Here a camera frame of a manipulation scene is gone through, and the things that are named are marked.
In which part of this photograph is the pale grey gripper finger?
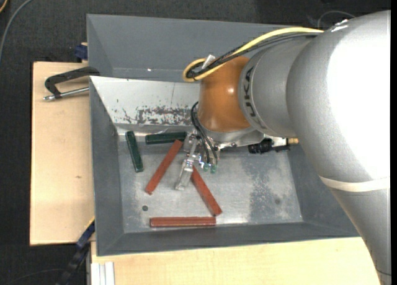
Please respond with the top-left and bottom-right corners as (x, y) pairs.
(182, 160), (200, 191)
(174, 159), (192, 191)

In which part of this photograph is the red-brown flat block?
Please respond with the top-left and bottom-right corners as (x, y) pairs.
(149, 216), (217, 229)
(190, 165), (223, 217)
(144, 139), (184, 196)

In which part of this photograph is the dark green flat block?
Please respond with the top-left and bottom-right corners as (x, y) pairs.
(125, 131), (145, 173)
(145, 131), (188, 146)

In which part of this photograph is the grey metal bin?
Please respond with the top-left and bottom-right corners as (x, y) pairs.
(86, 13), (362, 257)

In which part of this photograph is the pale wood flat board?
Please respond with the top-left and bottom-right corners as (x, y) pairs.
(29, 61), (96, 246)

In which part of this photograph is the black cylinder on white bracket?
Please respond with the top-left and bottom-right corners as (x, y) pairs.
(247, 136), (300, 155)

